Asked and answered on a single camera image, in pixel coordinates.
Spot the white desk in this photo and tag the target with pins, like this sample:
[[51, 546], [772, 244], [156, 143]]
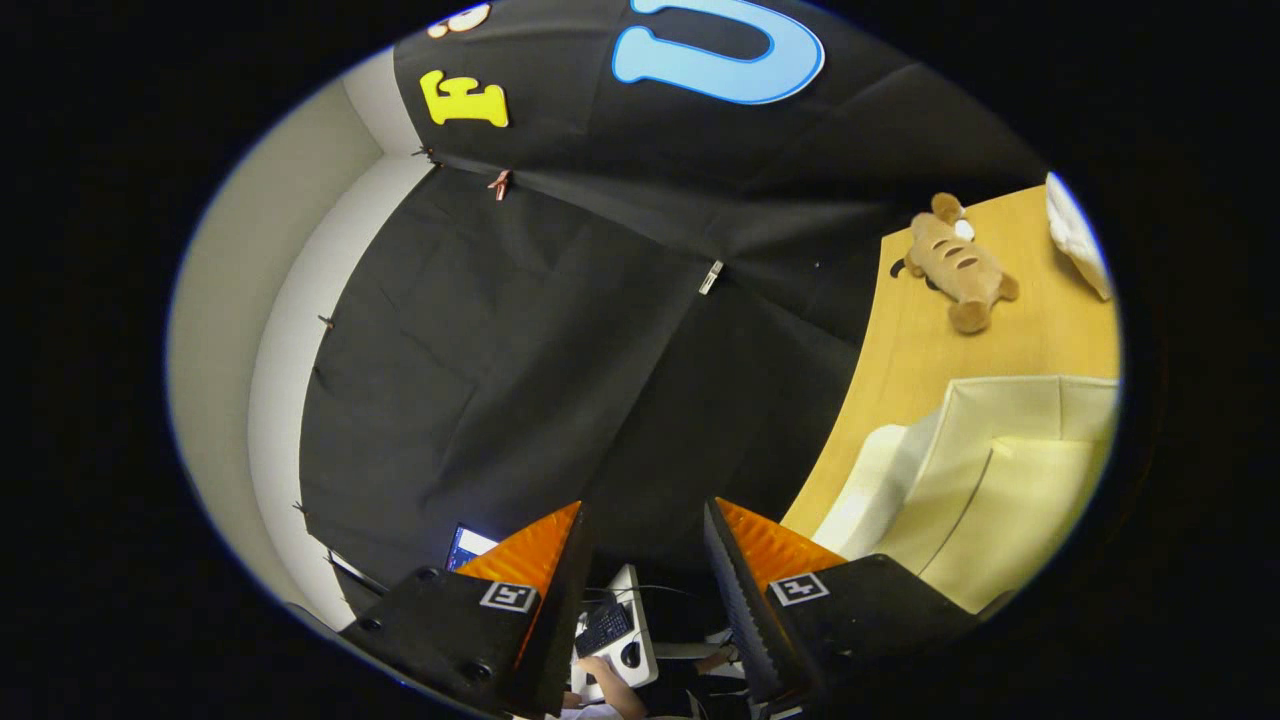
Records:
[[628, 585]]

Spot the black backdrop cloth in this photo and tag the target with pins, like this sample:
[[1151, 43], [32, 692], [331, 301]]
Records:
[[520, 350]]

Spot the black clip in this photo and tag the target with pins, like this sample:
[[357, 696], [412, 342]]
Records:
[[428, 154]]

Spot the pink clip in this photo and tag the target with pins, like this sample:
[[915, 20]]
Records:
[[500, 184]]

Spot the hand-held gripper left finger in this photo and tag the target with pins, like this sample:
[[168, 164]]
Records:
[[562, 620]]

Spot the computer monitor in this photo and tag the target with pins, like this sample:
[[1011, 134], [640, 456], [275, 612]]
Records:
[[465, 548]]

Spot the white clip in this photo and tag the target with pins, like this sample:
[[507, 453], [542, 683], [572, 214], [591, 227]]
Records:
[[710, 277]]

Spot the black computer mouse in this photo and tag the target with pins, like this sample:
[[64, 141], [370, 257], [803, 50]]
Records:
[[631, 655]]

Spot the black keyboard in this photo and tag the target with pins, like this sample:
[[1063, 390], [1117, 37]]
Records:
[[603, 630]]

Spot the brown striped plush toy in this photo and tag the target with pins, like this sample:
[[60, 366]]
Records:
[[960, 265]]

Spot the white plush toy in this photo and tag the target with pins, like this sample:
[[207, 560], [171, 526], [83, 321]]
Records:
[[1075, 240]]

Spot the fabric storage box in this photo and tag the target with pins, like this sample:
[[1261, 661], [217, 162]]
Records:
[[1000, 480]]

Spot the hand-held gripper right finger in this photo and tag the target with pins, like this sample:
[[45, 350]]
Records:
[[740, 620]]

